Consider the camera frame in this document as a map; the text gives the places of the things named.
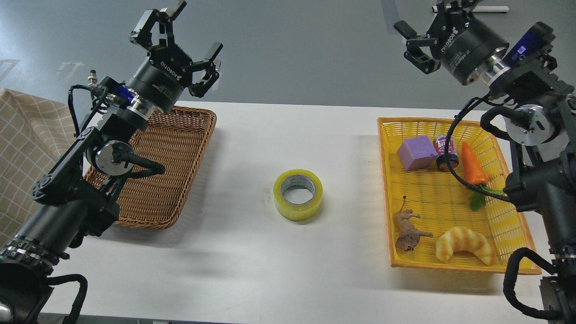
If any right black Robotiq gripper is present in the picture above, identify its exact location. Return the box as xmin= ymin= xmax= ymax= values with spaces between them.
xmin=394 ymin=0 xmax=509 ymax=86

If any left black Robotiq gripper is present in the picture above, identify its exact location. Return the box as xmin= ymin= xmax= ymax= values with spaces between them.
xmin=125 ymin=0 xmax=224 ymax=114

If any yellow tape roll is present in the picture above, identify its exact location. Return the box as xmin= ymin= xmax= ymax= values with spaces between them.
xmin=272 ymin=169 xmax=323 ymax=222

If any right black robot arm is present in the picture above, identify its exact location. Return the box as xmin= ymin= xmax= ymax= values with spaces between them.
xmin=394 ymin=0 xmax=576 ymax=324

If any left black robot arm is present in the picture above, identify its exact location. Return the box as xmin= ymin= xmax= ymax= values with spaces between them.
xmin=1 ymin=0 xmax=223 ymax=324

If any brown wicker basket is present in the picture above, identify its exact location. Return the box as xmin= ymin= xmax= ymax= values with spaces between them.
xmin=83 ymin=106 xmax=217 ymax=230

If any small pink can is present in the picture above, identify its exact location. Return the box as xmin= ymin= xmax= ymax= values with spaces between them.
xmin=432 ymin=135 xmax=459 ymax=171

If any purple foam block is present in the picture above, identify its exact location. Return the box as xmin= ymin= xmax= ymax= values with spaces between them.
xmin=396 ymin=135 xmax=438 ymax=171

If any orange toy carrot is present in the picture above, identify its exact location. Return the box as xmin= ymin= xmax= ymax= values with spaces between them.
xmin=462 ymin=142 xmax=504 ymax=212

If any beige checked cloth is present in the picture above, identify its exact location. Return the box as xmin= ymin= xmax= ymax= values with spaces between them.
xmin=0 ymin=88 xmax=74 ymax=243

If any yellow plastic basket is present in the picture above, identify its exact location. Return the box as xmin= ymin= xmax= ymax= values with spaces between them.
xmin=377 ymin=117 xmax=535 ymax=273

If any brown toy animal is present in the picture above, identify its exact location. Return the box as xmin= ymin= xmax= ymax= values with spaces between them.
xmin=393 ymin=195 xmax=434 ymax=252

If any toy croissant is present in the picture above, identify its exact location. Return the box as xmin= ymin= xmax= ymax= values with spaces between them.
xmin=435 ymin=226 xmax=496 ymax=266

